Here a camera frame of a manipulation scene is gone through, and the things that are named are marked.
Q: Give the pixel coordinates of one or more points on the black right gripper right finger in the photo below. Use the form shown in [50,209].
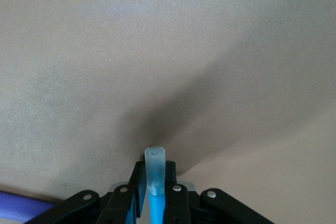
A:
[181,205]

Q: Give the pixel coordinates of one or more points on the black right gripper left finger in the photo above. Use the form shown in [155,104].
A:
[118,205]

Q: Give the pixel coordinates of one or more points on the blue marker pen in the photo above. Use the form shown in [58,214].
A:
[156,171]

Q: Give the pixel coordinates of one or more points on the purple marker pen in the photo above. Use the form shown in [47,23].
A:
[15,205]

